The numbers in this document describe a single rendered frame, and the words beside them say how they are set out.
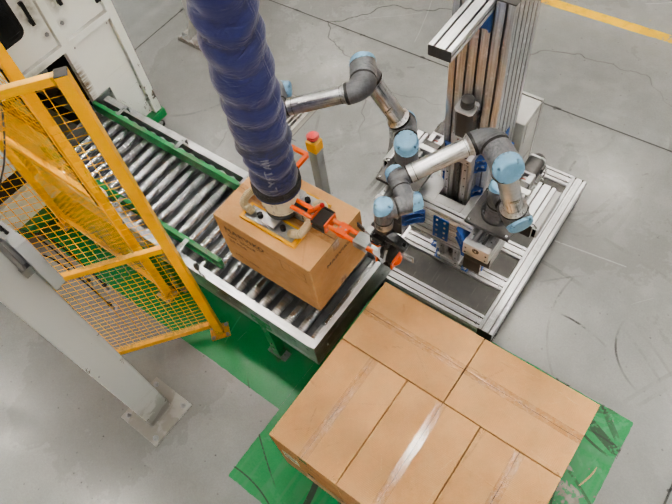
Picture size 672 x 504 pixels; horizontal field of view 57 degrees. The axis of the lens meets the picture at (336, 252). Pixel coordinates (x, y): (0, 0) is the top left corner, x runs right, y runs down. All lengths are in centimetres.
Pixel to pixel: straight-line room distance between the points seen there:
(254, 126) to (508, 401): 173
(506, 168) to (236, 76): 102
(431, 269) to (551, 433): 122
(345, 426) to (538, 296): 157
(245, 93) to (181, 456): 222
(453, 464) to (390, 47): 352
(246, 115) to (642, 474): 269
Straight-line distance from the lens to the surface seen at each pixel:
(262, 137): 240
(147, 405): 366
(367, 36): 550
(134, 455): 385
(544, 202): 315
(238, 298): 333
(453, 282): 371
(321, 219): 273
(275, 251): 285
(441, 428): 302
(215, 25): 208
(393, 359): 313
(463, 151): 244
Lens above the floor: 344
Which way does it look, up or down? 57 degrees down
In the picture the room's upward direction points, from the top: 11 degrees counter-clockwise
